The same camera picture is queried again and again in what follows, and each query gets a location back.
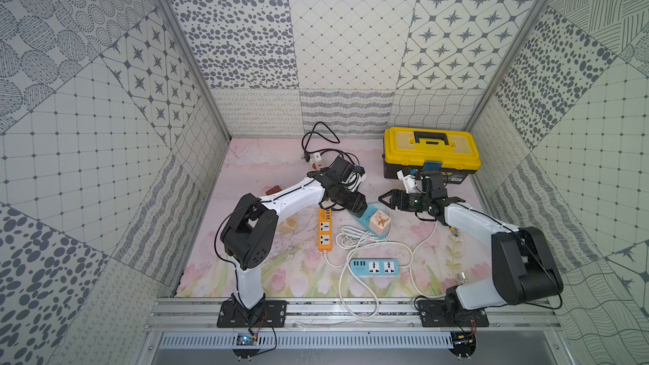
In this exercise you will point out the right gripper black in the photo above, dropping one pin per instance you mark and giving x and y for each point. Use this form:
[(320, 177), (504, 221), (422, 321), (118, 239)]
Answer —
[(394, 195)]

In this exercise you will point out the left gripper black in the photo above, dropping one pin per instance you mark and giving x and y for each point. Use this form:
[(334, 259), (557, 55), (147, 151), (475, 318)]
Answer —
[(347, 198)]

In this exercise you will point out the orange power strip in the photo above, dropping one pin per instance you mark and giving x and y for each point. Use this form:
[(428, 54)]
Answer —
[(325, 231)]

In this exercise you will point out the beige wooden cube adapter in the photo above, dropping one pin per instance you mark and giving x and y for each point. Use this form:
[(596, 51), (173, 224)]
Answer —
[(289, 225)]

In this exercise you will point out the blue white power strip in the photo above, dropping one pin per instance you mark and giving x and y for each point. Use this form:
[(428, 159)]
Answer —
[(374, 267)]

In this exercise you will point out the light blue triangular socket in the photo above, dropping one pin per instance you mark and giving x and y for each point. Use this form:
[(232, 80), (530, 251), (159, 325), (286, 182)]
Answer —
[(364, 218)]

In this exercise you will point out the dark red cube adapter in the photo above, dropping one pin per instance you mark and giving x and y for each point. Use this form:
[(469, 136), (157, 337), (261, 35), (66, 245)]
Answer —
[(274, 190)]

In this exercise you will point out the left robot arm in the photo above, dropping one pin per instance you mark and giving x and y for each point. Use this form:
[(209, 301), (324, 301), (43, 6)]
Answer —
[(248, 232)]

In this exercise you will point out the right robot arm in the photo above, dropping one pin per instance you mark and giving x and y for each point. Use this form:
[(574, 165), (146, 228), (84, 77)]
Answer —
[(523, 268)]

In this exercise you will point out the white long power strip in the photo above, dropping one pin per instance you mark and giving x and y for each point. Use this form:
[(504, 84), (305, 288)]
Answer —
[(316, 161)]

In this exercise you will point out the pink deer cube adapter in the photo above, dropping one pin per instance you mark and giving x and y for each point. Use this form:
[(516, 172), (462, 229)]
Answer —
[(379, 224)]

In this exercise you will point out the yellow black toolbox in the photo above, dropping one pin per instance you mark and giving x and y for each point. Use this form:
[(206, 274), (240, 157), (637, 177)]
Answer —
[(452, 152)]

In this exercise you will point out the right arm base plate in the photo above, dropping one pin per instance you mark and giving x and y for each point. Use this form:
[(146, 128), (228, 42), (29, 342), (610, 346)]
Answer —
[(437, 313)]

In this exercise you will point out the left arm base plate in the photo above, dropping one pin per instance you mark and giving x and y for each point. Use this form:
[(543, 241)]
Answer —
[(233, 314)]

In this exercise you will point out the aluminium rail frame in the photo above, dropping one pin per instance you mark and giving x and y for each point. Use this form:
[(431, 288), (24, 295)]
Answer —
[(332, 314)]

